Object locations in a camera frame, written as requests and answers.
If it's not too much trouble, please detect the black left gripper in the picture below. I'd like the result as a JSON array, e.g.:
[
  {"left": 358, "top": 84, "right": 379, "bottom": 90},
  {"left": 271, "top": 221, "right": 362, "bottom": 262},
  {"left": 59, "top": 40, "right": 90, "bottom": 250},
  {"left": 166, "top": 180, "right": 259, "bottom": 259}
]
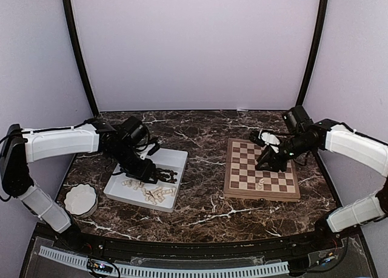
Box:
[{"left": 108, "top": 143, "right": 158, "bottom": 184}]

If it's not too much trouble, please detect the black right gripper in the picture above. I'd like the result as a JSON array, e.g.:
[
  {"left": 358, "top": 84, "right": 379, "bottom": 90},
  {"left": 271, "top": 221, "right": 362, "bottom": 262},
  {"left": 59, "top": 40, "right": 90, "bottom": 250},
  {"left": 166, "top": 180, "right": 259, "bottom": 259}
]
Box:
[{"left": 256, "top": 132, "right": 315, "bottom": 172}]

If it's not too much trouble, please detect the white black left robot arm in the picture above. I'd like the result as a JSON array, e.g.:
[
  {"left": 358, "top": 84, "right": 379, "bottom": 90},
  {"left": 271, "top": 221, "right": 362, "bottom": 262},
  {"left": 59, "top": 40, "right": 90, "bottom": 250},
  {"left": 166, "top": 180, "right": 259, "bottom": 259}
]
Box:
[{"left": 1, "top": 117, "right": 157, "bottom": 251}]

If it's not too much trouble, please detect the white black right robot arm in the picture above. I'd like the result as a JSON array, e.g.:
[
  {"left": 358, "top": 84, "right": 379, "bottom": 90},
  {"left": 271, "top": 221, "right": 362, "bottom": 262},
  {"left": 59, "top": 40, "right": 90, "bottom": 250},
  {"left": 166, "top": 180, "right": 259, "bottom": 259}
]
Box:
[{"left": 249, "top": 119, "right": 387, "bottom": 250}]

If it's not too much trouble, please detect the dark brown chess piece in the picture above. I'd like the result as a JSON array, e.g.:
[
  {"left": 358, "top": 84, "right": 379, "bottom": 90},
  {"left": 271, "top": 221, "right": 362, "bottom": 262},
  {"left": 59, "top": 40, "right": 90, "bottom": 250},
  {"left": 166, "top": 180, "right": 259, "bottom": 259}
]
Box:
[
  {"left": 158, "top": 175, "right": 177, "bottom": 184},
  {"left": 156, "top": 168, "right": 178, "bottom": 178}
]

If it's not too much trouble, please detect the cream white chess piece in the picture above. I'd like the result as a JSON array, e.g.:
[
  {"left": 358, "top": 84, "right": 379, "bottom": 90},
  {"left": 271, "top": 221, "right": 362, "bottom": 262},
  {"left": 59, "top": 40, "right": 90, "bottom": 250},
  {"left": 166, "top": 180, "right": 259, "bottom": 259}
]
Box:
[
  {"left": 156, "top": 187, "right": 176, "bottom": 197},
  {"left": 143, "top": 191, "right": 165, "bottom": 205},
  {"left": 121, "top": 180, "right": 144, "bottom": 191}
]

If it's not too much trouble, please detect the wooden chess board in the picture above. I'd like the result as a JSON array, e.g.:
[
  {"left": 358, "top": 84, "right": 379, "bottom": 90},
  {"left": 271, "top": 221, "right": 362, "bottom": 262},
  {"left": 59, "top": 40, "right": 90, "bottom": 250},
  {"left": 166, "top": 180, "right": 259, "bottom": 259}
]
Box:
[{"left": 224, "top": 138, "right": 301, "bottom": 202}]

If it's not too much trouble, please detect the white divided plastic tray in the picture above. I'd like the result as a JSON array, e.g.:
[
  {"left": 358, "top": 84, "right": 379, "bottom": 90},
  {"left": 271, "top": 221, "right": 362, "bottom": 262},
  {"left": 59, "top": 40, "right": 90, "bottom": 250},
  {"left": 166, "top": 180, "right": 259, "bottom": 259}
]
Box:
[{"left": 104, "top": 147, "right": 188, "bottom": 214}]

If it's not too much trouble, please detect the white scalloped ceramic bowl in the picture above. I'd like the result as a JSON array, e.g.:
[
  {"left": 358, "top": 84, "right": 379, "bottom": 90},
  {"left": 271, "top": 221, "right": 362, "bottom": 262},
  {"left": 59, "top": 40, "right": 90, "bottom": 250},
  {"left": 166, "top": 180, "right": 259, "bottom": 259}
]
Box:
[{"left": 64, "top": 184, "right": 98, "bottom": 218}]

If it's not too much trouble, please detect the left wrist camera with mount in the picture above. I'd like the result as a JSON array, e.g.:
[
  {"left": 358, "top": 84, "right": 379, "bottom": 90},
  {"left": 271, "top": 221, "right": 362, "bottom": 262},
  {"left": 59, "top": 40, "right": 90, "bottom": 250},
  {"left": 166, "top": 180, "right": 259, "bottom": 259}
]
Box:
[{"left": 137, "top": 140, "right": 160, "bottom": 160}]

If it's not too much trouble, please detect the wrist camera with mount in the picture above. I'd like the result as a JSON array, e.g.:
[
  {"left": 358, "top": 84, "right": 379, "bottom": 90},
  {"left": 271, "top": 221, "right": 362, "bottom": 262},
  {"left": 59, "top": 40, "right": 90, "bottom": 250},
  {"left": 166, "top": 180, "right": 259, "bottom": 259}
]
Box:
[
  {"left": 137, "top": 140, "right": 160, "bottom": 160},
  {"left": 249, "top": 130, "right": 281, "bottom": 153}
]

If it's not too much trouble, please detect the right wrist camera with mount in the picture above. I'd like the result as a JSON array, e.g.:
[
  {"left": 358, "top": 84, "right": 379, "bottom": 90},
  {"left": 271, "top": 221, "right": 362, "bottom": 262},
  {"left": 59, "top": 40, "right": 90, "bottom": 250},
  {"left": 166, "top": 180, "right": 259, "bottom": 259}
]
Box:
[{"left": 249, "top": 130, "right": 281, "bottom": 153}]

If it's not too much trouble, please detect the black curved front rail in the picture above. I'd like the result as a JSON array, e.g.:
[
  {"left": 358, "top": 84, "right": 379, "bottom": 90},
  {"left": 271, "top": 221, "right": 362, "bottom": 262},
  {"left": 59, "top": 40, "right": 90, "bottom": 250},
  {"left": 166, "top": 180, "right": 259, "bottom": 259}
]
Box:
[{"left": 52, "top": 216, "right": 359, "bottom": 260}]

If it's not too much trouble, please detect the white slotted cable duct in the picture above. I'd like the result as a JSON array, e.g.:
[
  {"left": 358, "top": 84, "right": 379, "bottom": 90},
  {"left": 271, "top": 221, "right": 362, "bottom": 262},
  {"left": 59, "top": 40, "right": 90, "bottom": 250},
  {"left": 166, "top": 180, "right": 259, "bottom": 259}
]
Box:
[{"left": 38, "top": 246, "right": 289, "bottom": 277}]

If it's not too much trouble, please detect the black right frame post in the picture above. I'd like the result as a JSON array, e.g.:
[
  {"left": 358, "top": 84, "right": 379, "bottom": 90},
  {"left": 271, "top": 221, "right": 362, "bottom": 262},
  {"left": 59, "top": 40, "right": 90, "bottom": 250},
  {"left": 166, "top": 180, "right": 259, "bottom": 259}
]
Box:
[{"left": 295, "top": 0, "right": 329, "bottom": 106}]

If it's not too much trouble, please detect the black frame post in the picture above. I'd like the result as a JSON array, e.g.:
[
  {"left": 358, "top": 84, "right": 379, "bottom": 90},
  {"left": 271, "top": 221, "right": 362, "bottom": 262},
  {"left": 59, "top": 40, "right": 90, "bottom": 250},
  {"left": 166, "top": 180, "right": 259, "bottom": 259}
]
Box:
[
  {"left": 295, "top": 0, "right": 329, "bottom": 106},
  {"left": 62, "top": 0, "right": 99, "bottom": 117}
]

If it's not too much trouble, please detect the black left frame post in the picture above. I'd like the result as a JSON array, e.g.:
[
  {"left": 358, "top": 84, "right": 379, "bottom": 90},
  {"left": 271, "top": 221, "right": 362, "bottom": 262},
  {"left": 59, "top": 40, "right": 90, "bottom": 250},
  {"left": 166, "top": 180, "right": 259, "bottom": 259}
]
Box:
[{"left": 62, "top": 0, "right": 99, "bottom": 117}]

